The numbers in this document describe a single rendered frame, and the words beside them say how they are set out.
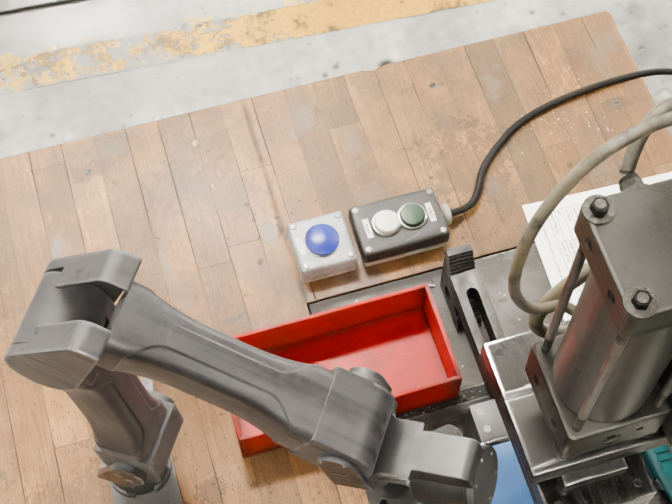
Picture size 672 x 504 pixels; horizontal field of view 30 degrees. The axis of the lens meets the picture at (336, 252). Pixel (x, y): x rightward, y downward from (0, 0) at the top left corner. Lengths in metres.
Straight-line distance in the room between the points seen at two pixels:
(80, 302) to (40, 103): 1.75
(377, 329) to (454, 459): 0.43
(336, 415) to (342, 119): 0.65
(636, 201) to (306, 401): 0.32
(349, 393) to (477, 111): 0.67
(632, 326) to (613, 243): 0.06
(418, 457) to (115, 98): 1.80
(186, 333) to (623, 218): 0.35
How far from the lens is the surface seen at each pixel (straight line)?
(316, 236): 1.46
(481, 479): 1.06
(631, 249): 0.83
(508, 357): 1.19
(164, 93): 2.73
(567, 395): 1.02
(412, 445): 1.05
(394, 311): 1.44
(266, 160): 1.56
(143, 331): 0.98
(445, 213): 1.50
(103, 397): 1.12
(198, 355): 0.98
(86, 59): 2.81
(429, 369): 1.43
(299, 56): 2.76
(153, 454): 1.24
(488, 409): 1.33
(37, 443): 1.44
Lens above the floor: 2.23
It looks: 63 degrees down
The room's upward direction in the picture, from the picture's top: straight up
